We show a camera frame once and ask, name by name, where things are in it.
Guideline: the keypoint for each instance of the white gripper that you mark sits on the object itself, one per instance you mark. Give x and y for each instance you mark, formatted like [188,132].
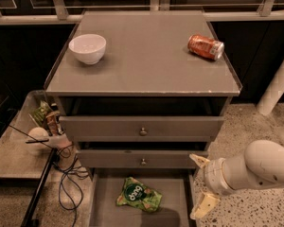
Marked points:
[212,176]

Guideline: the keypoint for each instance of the green rice chip bag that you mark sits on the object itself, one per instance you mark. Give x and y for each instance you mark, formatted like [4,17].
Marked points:
[138,195]

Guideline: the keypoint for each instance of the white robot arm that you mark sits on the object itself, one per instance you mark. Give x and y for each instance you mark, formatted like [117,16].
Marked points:
[259,167]

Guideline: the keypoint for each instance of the grey bottom drawer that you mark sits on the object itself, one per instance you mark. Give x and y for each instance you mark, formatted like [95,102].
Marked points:
[174,209]

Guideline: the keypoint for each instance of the grey drawer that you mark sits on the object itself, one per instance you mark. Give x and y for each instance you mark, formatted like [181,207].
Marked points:
[141,128]
[138,158]
[174,209]

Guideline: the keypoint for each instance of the grey drawer cabinet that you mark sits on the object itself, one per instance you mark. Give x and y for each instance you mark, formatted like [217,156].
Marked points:
[147,70]

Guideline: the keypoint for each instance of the grey middle drawer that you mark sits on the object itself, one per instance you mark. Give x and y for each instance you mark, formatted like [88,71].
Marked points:
[138,158]

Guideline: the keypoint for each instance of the grey top drawer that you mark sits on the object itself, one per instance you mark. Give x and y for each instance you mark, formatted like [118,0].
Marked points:
[141,128]

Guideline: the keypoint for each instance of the orange soda can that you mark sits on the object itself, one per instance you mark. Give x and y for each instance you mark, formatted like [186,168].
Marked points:
[205,47]

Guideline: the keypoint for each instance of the brown snack packet in bin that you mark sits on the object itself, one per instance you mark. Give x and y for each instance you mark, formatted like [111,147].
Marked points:
[53,123]

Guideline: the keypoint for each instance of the white round ball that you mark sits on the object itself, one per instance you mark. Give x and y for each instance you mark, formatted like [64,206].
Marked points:
[38,134]

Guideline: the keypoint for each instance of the green snack packet in bin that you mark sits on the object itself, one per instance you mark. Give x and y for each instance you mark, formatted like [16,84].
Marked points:
[39,114]

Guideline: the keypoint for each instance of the white ceramic bowl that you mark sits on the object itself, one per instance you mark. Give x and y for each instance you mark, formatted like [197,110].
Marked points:
[88,48]

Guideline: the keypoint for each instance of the clear plastic bin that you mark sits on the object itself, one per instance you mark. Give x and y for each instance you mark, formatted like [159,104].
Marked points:
[16,157]

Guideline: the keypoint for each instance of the metal window railing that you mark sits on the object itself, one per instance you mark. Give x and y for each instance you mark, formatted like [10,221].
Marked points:
[25,12]

